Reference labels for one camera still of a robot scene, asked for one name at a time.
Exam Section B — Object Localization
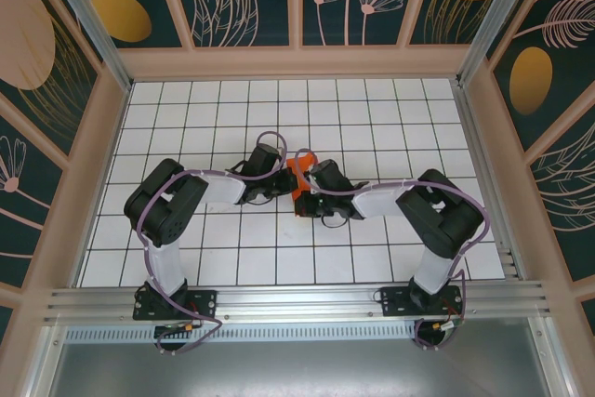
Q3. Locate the grey metal sheet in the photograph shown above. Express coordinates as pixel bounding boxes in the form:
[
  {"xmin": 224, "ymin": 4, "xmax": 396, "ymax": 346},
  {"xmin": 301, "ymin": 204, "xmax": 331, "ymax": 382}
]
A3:
[{"xmin": 36, "ymin": 322, "xmax": 575, "ymax": 397}]

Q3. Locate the long aluminium base rail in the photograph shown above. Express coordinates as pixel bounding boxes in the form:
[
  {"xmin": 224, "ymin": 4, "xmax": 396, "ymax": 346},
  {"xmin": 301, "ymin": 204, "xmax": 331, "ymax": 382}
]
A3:
[{"xmin": 44, "ymin": 279, "xmax": 554, "ymax": 324}]

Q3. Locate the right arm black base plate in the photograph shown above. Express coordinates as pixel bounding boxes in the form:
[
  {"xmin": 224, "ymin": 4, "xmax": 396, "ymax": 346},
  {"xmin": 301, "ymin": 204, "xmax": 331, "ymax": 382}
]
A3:
[{"xmin": 379, "ymin": 285, "xmax": 464, "ymax": 318}]

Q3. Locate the perforated metal cable tray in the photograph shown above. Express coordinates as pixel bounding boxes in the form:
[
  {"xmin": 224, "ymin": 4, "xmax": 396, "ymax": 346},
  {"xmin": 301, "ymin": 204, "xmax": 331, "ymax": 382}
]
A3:
[{"xmin": 64, "ymin": 324, "xmax": 422, "ymax": 343}]

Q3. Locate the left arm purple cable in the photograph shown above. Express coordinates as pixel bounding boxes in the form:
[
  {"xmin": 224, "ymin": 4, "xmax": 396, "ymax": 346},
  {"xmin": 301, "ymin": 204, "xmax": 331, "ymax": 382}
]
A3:
[{"xmin": 138, "ymin": 130, "xmax": 289, "ymax": 357}]

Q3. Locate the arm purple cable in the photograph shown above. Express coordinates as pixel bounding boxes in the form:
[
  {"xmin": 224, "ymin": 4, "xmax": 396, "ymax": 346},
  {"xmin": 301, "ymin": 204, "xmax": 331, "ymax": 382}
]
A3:
[
  {"xmin": 295, "ymin": 149, "xmax": 492, "ymax": 352},
  {"xmin": 138, "ymin": 130, "xmax": 289, "ymax": 357}
]

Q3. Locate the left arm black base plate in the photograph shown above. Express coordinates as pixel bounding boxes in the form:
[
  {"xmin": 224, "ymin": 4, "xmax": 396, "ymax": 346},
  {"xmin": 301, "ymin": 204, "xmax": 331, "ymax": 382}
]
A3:
[{"xmin": 133, "ymin": 288, "xmax": 219, "ymax": 322}]

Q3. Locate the aluminium side rail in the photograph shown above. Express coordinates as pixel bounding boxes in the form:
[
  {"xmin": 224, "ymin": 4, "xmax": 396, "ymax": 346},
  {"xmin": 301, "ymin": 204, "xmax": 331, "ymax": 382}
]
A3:
[{"xmin": 453, "ymin": 78, "xmax": 522, "ymax": 280}]

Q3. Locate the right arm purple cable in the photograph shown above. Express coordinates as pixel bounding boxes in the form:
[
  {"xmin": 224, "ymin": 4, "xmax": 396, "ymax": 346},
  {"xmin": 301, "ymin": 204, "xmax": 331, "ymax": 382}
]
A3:
[{"xmin": 295, "ymin": 149, "xmax": 492, "ymax": 352}]

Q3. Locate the aluminium corner post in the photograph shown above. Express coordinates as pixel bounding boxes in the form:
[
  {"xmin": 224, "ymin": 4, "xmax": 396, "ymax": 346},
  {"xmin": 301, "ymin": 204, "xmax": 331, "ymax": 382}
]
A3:
[
  {"xmin": 39, "ymin": 0, "xmax": 134, "ymax": 92},
  {"xmin": 457, "ymin": 0, "xmax": 559, "ymax": 85}
]

